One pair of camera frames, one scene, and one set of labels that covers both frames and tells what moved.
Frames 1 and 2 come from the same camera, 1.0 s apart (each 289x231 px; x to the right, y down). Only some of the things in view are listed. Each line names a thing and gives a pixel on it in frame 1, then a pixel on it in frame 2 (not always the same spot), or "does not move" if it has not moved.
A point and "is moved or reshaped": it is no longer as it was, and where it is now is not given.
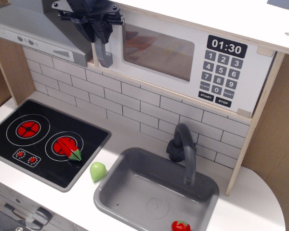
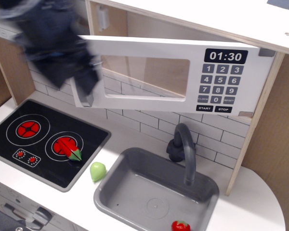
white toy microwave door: [198, 62] is moved or reshaped
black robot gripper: [91, 16] -> [50, 29]
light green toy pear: [98, 171] does not move
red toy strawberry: [180, 225] does not move
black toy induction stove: [23, 135] does not move
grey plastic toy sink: [144, 189] does not move
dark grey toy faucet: [183, 145] does not move
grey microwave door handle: [105, 58] -> [87, 100]
